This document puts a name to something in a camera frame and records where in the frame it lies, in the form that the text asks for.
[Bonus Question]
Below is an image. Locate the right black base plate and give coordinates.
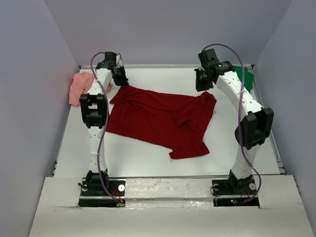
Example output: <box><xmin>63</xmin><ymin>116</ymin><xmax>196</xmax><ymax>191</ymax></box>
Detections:
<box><xmin>210</xmin><ymin>178</ymin><xmax>260</xmax><ymax>207</ymax></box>

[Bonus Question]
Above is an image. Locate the folded green t shirt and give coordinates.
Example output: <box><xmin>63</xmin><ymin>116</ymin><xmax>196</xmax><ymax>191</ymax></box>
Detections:
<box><xmin>234</xmin><ymin>65</ymin><xmax>254</xmax><ymax>92</ymax></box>

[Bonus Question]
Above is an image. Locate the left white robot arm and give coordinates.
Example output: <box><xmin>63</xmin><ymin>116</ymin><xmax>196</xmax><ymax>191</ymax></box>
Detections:
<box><xmin>79</xmin><ymin>52</ymin><xmax>129</xmax><ymax>199</ymax></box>

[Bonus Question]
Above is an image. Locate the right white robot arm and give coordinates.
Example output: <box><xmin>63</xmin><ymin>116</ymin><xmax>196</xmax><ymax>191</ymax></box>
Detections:
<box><xmin>195</xmin><ymin>44</ymin><xmax>274</xmax><ymax>197</ymax></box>

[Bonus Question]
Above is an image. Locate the dark red t shirt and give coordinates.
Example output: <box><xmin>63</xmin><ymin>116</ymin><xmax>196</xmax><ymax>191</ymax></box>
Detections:
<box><xmin>106</xmin><ymin>86</ymin><xmax>217</xmax><ymax>159</ymax></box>

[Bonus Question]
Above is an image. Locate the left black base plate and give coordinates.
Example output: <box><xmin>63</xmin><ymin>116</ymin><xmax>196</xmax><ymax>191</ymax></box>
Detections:
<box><xmin>78</xmin><ymin>178</ymin><xmax>126</xmax><ymax>208</ymax></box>

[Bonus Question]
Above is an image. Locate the pink t shirt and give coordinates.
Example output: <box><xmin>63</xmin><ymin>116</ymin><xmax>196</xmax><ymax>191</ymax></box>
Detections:
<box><xmin>69</xmin><ymin>70</ymin><xmax>113</xmax><ymax>107</ymax></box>

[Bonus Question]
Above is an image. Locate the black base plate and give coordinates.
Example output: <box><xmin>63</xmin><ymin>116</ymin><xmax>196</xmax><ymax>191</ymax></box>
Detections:
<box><xmin>210</xmin><ymin>178</ymin><xmax>260</xmax><ymax>207</ymax></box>
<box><xmin>78</xmin><ymin>178</ymin><xmax>126</xmax><ymax>208</ymax></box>

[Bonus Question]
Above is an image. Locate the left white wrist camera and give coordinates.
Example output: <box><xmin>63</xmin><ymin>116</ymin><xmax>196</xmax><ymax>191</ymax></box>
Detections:
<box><xmin>116</xmin><ymin>53</ymin><xmax>123</xmax><ymax>68</ymax></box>

